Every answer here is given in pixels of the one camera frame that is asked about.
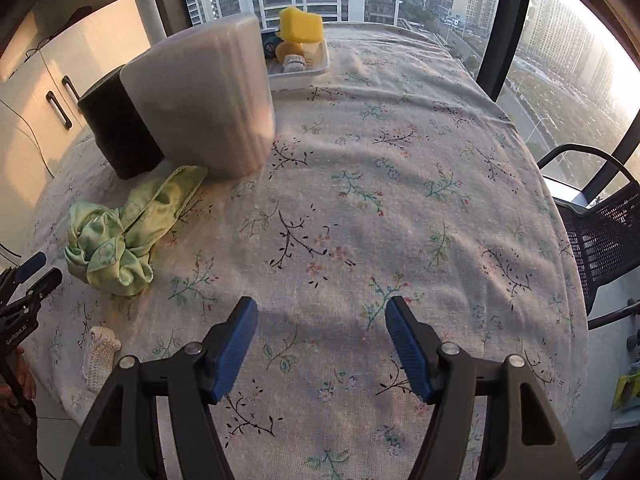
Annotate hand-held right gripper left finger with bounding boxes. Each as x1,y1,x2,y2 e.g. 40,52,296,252
62,296,259,480

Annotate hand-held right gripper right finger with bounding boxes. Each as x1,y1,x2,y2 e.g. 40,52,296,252
385,296,583,480

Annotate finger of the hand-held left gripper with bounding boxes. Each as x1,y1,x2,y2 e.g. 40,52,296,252
17,267,64,308
9,251,47,283

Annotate green cloth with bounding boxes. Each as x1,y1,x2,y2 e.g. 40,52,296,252
64,164,210,297

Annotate white tray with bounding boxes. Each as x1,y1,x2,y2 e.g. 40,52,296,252
260,27,332,81

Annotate yellow egg-shaped sponge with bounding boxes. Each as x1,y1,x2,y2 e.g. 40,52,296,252
275,40,306,63

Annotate yellow rectangular sponge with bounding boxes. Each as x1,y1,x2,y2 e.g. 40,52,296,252
278,6,325,43

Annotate person's left hand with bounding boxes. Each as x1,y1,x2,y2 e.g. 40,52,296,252
0,347,38,413

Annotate floral tablecloth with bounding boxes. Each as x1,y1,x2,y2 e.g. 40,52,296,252
22,22,591,480

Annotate black cylindrical container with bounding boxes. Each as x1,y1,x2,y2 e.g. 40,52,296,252
77,65,166,181

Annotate black mesh chair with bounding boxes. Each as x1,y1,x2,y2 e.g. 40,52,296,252
537,143,640,331

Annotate yellow green box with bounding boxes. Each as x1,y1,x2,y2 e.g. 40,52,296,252
612,372,640,411

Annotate white cabinet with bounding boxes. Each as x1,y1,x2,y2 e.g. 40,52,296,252
0,0,153,271

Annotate translucent white container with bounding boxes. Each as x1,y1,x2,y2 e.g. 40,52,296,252
119,12,277,180

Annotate white vertical pipe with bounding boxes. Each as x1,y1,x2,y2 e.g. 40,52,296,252
127,0,167,46

